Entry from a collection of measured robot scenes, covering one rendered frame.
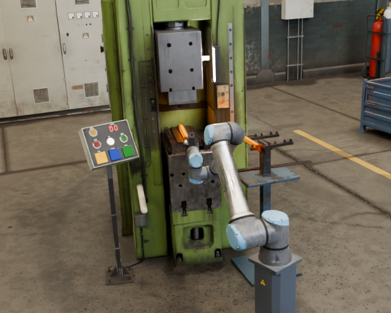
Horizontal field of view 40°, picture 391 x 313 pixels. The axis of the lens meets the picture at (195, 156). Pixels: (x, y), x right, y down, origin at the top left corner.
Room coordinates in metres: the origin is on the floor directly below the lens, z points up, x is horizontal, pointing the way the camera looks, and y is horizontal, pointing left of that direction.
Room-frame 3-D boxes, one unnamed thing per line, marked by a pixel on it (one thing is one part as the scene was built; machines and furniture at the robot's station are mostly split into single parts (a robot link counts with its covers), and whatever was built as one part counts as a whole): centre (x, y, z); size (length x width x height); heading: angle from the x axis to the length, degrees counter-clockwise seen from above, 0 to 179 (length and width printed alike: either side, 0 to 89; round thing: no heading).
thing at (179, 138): (3.95, 0.10, 0.96); 0.42 x 0.20 x 0.09; 8
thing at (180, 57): (3.96, 0.06, 1.56); 0.42 x 0.39 x 0.40; 8
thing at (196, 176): (3.42, 0.00, 0.86); 0.12 x 0.09 x 0.12; 109
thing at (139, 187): (3.61, 0.40, 0.62); 0.44 x 0.05 x 0.05; 8
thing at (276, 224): (2.72, -0.42, 0.79); 0.17 x 0.15 x 0.18; 109
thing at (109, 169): (3.59, 0.61, 0.54); 0.04 x 0.04 x 1.08; 8
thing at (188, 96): (3.95, 0.10, 1.32); 0.42 x 0.20 x 0.10; 8
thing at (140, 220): (3.81, 0.44, 0.36); 0.09 x 0.07 x 0.12; 98
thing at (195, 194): (3.97, 0.05, 0.69); 0.56 x 0.38 x 0.45; 8
